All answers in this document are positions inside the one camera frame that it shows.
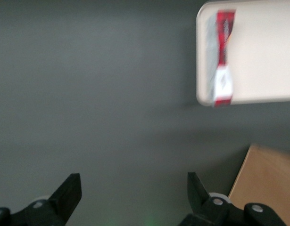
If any cream plastic tray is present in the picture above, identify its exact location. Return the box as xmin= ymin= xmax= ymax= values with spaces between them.
xmin=196 ymin=0 xmax=290 ymax=108

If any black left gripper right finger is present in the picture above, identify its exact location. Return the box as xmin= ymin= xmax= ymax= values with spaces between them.
xmin=178 ymin=171 xmax=287 ymax=226

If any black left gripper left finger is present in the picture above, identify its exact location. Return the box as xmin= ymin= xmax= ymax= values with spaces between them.
xmin=0 ymin=173 xmax=83 ymax=226

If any red cookie box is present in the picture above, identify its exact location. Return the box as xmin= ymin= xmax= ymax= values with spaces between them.
xmin=205 ymin=8 xmax=238 ymax=109

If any wooden two-drawer cabinet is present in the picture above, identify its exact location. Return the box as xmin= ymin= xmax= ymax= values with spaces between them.
xmin=227 ymin=143 xmax=290 ymax=226

